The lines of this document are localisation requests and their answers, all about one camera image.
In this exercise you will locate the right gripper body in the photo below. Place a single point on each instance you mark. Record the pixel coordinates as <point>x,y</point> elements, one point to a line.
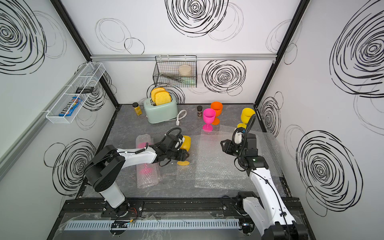
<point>236,149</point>

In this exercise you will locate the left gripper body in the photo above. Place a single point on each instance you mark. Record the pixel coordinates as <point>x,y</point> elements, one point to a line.
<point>176,154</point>

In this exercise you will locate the yellow-orange glass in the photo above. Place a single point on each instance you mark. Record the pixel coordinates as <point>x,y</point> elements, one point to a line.
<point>185,146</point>

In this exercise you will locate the yellow wine glass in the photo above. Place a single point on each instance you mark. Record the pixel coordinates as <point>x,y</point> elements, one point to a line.
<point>246,114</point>

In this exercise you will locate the pink glass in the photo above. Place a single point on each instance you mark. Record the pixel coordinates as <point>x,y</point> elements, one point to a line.
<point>147,174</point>
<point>209,116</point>

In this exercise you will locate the bubble wrap of pink glass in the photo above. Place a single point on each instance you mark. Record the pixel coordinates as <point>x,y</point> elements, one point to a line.
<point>222,159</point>

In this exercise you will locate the orange wine glass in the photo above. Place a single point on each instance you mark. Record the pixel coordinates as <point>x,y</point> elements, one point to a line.
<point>217,107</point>

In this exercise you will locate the bubble wrap of yellow glass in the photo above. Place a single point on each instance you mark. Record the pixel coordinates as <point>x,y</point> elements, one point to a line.
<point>267,147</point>

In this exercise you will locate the bubble wrap of yellow-orange glass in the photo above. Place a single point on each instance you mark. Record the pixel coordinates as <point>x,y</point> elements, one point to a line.
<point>201,159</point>

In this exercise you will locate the bubble wrap of orange glass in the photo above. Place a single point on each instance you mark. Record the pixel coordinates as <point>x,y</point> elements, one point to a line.
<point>232,179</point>

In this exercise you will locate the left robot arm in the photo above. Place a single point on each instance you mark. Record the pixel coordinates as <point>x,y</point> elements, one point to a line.
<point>104,168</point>

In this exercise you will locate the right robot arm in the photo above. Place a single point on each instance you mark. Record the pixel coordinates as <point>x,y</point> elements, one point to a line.
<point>268,212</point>

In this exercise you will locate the mint green toaster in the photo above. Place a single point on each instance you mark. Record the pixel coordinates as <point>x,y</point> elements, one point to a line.
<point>161,113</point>

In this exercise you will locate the yellow spice jar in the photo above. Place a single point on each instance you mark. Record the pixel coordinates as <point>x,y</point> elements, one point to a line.
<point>137,108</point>

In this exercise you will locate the dark spice jar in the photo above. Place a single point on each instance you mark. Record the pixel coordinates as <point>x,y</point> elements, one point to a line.
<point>200,112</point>

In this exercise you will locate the yellow sponge toast front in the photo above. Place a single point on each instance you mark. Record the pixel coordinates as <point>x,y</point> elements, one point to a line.
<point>162,97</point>

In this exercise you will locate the yellow sponge toast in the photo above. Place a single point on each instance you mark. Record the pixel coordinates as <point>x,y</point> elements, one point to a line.
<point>162,97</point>
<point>155,91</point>

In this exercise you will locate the yellow sponge toast back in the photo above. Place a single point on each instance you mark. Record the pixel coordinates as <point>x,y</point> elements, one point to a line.
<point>155,91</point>

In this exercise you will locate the green item in basket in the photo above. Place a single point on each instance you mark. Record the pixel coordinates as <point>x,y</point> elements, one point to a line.
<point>189,81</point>

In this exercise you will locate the beige cup in basket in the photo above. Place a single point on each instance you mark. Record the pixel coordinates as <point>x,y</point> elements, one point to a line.
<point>185,71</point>

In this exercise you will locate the black small box on shelf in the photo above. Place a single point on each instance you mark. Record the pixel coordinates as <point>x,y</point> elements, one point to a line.
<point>84,90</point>

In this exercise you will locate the blue candy packet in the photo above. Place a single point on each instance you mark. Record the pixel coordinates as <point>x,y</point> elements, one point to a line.
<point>70,107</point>

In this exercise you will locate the white toaster cable plug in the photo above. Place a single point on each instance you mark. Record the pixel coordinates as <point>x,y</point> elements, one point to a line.
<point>181,115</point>

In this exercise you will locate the black wire wall basket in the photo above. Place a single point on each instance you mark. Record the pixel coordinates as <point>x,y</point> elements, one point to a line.
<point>166,69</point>

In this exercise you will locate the white slotted cable duct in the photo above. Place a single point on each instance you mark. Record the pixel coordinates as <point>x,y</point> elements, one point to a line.
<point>122,225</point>

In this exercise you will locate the white wire wall shelf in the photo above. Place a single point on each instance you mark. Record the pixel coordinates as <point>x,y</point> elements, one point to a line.
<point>88,75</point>

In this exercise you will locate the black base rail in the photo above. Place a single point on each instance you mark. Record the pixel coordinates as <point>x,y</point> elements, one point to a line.
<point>136,207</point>

